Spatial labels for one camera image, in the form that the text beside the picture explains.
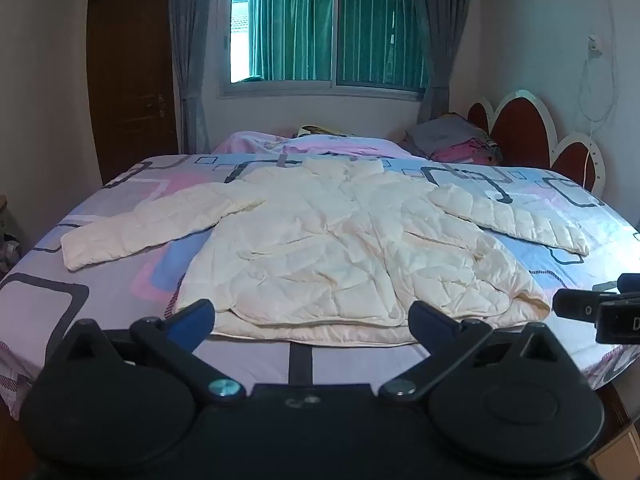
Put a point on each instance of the green curtain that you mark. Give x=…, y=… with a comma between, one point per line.
x=295, y=30

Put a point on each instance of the bed with patterned sheet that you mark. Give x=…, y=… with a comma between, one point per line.
x=100, y=280

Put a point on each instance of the red and white headboard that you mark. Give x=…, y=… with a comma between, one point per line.
x=520, y=130

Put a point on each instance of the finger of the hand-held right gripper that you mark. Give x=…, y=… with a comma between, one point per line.
x=575, y=305

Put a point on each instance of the pink blanket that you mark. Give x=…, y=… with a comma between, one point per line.
x=260, y=142

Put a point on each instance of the pink printed cloth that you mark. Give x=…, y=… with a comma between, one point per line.
x=465, y=152

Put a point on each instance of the white wall socket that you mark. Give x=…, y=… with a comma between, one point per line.
x=594, y=45

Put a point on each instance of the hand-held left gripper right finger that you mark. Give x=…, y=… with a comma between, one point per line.
x=426, y=321

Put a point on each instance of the sliding window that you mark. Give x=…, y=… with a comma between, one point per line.
x=325, y=35

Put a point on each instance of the brown wooden door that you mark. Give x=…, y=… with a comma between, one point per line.
x=130, y=75

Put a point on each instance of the cream puffer jacket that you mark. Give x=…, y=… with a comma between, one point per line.
x=320, y=250

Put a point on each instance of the grey curtain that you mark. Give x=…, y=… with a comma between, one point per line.
x=442, y=35
x=192, y=50

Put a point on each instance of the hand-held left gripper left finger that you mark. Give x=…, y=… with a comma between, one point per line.
x=194, y=318

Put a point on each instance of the yellow printed cloth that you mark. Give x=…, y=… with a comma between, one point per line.
x=320, y=131

